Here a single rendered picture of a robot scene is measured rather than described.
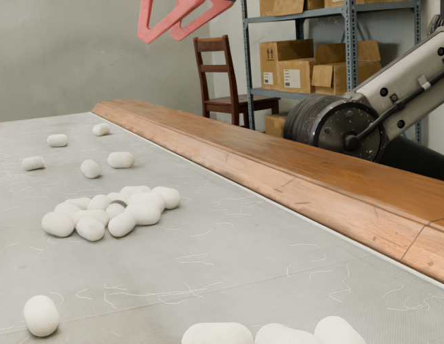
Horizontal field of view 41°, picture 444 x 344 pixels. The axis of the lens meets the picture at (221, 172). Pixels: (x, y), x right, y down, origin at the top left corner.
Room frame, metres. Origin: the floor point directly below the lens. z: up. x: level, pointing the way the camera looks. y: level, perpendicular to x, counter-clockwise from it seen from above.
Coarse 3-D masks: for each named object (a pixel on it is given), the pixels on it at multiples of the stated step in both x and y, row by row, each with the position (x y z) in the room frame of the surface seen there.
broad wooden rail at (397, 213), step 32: (128, 128) 1.15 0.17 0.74; (160, 128) 1.00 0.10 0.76; (192, 128) 0.93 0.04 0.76; (224, 128) 0.91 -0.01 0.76; (192, 160) 0.80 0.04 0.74; (224, 160) 0.72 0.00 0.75; (256, 160) 0.66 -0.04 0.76; (288, 160) 0.64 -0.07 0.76; (320, 160) 0.63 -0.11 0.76; (352, 160) 0.61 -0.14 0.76; (256, 192) 0.61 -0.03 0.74; (288, 192) 0.56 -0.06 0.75; (320, 192) 0.52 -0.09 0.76; (352, 192) 0.49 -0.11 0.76; (384, 192) 0.48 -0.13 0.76; (416, 192) 0.47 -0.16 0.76; (320, 224) 0.49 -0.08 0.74; (352, 224) 0.46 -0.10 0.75; (384, 224) 0.43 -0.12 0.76; (416, 224) 0.40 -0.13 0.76; (416, 256) 0.38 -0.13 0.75
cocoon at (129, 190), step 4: (124, 188) 0.60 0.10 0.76; (128, 188) 0.60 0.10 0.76; (132, 188) 0.60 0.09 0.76; (136, 188) 0.60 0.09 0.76; (140, 188) 0.59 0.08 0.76; (144, 188) 0.59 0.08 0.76; (148, 188) 0.60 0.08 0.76; (120, 192) 0.60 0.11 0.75; (124, 192) 0.59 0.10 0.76; (128, 192) 0.59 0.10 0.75; (132, 192) 0.59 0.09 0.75
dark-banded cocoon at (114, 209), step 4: (112, 204) 0.54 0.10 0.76; (116, 204) 0.54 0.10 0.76; (108, 208) 0.53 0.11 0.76; (112, 208) 0.53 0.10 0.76; (116, 208) 0.53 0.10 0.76; (120, 208) 0.53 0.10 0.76; (124, 208) 0.54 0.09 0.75; (108, 212) 0.53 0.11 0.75; (112, 212) 0.53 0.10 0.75; (116, 212) 0.53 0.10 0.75; (120, 212) 0.53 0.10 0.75; (108, 216) 0.53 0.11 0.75; (112, 216) 0.53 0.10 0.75; (108, 220) 0.53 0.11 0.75
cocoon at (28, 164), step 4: (36, 156) 0.83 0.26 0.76; (40, 156) 0.84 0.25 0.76; (24, 160) 0.82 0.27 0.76; (28, 160) 0.82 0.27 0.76; (32, 160) 0.82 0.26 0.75; (36, 160) 0.83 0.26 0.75; (40, 160) 0.83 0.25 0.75; (24, 164) 0.82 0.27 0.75; (28, 164) 0.82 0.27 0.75; (32, 164) 0.82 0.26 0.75; (36, 164) 0.83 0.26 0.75; (40, 164) 0.83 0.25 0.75; (24, 168) 0.82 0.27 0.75; (28, 168) 0.82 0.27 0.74; (32, 168) 0.82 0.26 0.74; (36, 168) 0.83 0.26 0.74; (40, 168) 0.83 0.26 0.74
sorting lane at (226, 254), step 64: (0, 128) 1.34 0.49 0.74; (64, 128) 1.25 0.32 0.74; (0, 192) 0.70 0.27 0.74; (64, 192) 0.68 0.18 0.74; (192, 192) 0.63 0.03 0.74; (0, 256) 0.47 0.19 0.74; (64, 256) 0.46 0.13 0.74; (128, 256) 0.45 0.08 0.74; (192, 256) 0.44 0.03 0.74; (256, 256) 0.42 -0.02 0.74; (320, 256) 0.41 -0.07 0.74; (384, 256) 0.40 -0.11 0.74; (0, 320) 0.35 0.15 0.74; (64, 320) 0.34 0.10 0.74; (128, 320) 0.34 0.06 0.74; (192, 320) 0.33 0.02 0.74; (256, 320) 0.32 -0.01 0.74; (320, 320) 0.32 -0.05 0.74; (384, 320) 0.31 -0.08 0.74
